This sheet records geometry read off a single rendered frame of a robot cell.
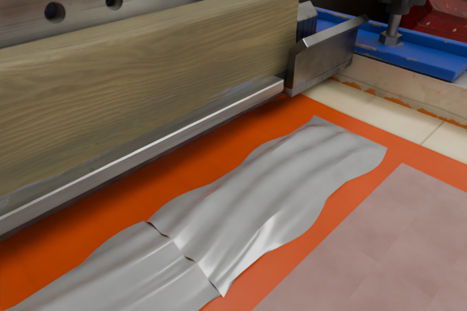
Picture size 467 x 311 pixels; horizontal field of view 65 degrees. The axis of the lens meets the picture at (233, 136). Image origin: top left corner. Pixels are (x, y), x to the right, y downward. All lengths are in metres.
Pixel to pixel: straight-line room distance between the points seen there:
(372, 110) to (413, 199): 0.12
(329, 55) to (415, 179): 0.13
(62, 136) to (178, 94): 0.08
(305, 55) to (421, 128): 0.12
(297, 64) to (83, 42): 0.17
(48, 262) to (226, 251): 0.10
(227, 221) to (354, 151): 0.12
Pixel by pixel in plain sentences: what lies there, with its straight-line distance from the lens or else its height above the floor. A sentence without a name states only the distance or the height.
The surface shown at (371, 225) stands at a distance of 0.25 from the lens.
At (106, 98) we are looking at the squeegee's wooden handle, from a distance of 0.22.
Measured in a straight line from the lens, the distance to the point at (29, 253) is 0.25.
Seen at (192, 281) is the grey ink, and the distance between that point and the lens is 0.20.
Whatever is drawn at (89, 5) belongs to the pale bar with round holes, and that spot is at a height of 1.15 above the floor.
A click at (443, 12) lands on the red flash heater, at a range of 1.02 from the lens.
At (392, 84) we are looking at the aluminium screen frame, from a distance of 0.38.
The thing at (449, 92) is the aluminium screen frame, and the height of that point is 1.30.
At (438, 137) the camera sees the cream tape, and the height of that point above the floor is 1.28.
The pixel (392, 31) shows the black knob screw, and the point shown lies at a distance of 0.39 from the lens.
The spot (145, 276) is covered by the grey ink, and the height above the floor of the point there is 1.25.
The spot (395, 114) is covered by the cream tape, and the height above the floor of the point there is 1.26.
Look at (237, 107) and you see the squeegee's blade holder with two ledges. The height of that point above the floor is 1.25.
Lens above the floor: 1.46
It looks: 52 degrees down
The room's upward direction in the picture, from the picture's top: 38 degrees clockwise
